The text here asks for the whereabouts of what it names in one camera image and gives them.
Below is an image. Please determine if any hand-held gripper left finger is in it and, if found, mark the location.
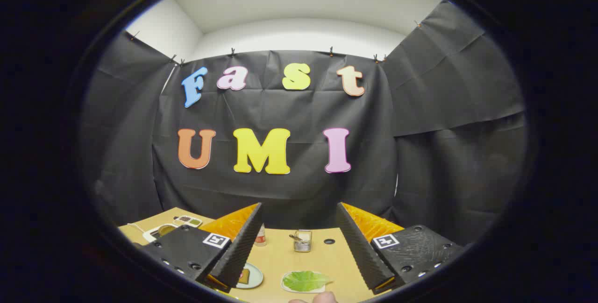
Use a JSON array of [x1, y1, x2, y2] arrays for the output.
[[139, 203, 263, 293]]

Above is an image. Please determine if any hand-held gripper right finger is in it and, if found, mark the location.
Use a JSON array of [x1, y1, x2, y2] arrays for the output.
[[336, 202, 466, 295]]

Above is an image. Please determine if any green lettuce leaf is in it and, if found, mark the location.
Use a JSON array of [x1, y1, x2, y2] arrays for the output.
[[283, 271, 333, 292]]

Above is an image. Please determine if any light green round plate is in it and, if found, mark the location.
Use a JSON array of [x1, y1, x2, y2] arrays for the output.
[[235, 262, 264, 289]]

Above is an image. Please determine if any small white square plate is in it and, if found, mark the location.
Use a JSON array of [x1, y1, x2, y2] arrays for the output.
[[280, 270, 328, 294]]

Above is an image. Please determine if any white compartment dish with grains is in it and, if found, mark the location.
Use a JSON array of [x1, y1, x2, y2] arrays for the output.
[[174, 215, 203, 228]]

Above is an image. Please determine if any white toaster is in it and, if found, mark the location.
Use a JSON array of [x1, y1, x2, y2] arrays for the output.
[[142, 223, 179, 244]]

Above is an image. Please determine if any metal wire utensil holder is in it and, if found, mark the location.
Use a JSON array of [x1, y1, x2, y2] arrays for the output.
[[293, 230, 313, 253]]

